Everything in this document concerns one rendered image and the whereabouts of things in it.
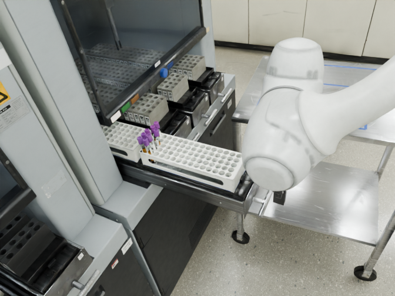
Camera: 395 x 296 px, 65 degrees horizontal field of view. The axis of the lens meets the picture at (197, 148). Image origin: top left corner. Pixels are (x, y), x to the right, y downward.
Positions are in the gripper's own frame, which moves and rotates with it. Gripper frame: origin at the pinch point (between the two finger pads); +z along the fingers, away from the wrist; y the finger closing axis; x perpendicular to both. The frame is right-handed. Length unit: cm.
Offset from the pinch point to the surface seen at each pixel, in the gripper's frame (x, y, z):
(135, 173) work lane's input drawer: -42.7, 7.1, 2.4
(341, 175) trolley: 15, -64, 52
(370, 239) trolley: 31, -33, 52
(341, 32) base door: -10, -228, 52
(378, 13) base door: 13, -229, 36
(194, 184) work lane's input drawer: -22.4, 5.9, -0.1
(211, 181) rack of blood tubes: -18.3, 3.4, -0.4
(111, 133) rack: -54, 1, -6
